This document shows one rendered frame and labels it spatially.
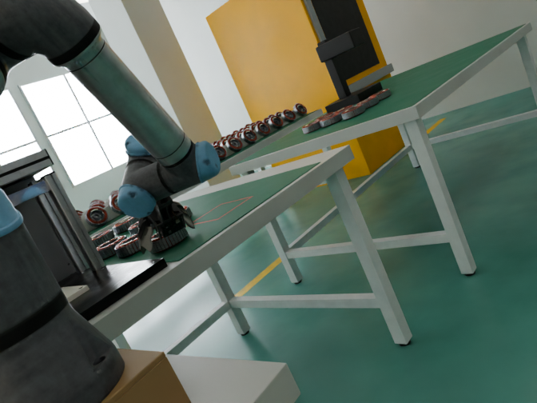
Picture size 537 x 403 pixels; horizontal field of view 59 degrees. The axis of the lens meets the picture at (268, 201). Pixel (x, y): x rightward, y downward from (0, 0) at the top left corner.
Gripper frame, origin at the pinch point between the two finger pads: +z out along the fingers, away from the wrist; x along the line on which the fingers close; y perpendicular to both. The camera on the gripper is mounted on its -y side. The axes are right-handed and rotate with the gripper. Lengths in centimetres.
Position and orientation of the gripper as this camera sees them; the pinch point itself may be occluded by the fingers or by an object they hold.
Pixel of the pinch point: (167, 238)
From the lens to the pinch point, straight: 132.2
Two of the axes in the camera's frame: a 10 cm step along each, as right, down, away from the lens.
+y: 5.8, 5.6, -5.9
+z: 0.4, 7.1, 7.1
